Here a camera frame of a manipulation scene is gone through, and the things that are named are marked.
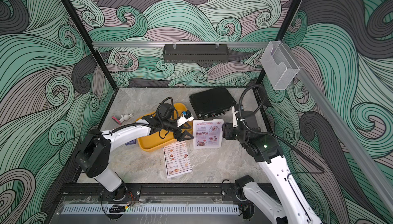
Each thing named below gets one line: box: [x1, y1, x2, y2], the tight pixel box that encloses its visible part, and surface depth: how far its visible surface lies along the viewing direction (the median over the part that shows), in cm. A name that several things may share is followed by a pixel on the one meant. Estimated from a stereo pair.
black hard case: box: [189, 86, 238, 120], surface depth 107 cm
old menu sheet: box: [162, 140, 193, 177], surface depth 86 cm
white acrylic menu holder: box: [192, 118, 225, 149], surface depth 83 cm
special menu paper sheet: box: [194, 120, 222, 147], surface depth 83 cm
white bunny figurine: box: [119, 113, 134, 124], surface depth 100 cm
